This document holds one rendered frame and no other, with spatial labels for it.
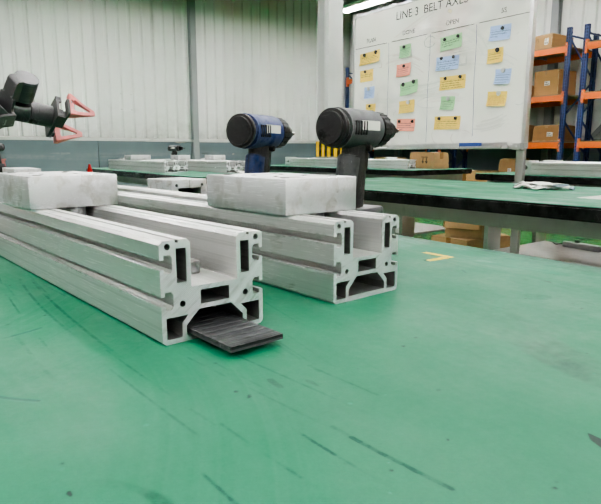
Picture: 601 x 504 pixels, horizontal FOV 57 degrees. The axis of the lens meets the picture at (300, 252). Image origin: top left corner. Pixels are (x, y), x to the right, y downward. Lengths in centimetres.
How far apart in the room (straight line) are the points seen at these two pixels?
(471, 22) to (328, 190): 325
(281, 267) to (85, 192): 28
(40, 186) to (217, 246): 30
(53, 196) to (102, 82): 1209
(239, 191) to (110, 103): 1221
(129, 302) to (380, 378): 23
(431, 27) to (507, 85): 73
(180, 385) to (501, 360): 23
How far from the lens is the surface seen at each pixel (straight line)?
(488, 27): 376
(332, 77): 919
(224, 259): 50
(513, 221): 203
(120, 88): 1297
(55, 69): 1265
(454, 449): 32
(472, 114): 374
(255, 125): 97
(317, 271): 58
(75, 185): 76
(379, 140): 91
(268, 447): 31
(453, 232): 475
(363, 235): 63
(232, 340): 44
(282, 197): 61
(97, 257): 57
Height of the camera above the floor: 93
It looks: 10 degrees down
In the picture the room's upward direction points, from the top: straight up
